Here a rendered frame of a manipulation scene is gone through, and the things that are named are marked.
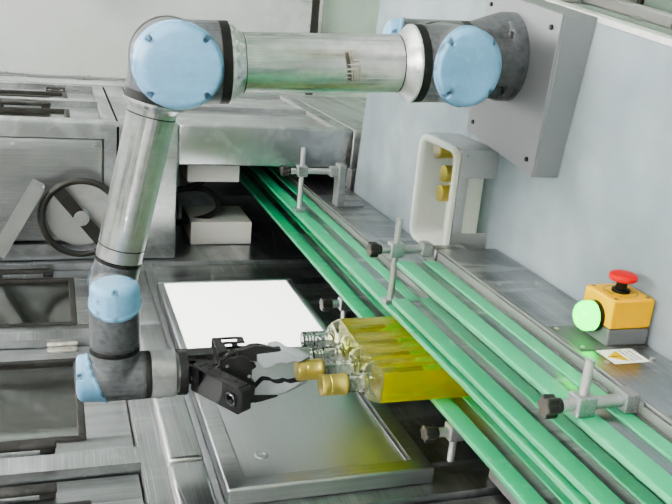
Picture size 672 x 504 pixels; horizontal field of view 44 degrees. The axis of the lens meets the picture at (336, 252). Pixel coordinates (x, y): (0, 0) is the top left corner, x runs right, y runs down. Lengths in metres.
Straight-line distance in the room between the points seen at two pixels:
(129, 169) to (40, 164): 0.95
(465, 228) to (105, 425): 0.76
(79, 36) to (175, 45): 3.83
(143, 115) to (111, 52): 3.67
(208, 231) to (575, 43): 1.38
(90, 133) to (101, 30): 2.76
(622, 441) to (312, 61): 0.64
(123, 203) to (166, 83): 0.27
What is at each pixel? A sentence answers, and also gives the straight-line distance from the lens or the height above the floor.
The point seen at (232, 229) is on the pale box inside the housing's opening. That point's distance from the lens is 2.47.
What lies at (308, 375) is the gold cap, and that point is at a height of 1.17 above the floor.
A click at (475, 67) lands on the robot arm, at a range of 1.26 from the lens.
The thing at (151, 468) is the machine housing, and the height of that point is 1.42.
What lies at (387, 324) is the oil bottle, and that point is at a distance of 1.52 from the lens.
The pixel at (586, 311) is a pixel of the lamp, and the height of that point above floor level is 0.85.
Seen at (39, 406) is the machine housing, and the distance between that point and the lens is 1.63.
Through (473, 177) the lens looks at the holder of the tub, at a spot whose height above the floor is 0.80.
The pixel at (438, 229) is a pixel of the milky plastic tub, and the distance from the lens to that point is 1.78.
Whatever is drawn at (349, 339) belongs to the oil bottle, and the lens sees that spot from 1.44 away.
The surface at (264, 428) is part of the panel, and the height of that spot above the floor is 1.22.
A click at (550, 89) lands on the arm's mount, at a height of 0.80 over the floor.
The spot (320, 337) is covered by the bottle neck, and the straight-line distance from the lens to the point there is 1.48.
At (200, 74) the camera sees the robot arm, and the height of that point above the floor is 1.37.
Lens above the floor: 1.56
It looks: 19 degrees down
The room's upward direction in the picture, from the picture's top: 91 degrees counter-clockwise
